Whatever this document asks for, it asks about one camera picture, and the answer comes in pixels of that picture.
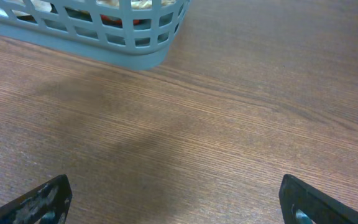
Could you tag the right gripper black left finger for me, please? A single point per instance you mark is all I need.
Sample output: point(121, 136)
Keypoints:
point(48, 203)

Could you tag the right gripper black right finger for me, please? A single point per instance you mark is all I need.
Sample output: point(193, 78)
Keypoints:
point(302, 203)

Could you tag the orange noodle packet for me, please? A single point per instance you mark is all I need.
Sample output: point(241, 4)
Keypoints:
point(110, 20)

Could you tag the brown white snack bag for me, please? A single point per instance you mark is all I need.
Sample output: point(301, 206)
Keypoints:
point(20, 8)

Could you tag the grey plastic basket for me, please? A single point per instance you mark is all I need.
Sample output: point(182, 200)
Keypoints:
point(141, 43)

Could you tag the beige crumpled paper pouch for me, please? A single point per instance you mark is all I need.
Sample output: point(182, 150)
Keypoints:
point(135, 4)

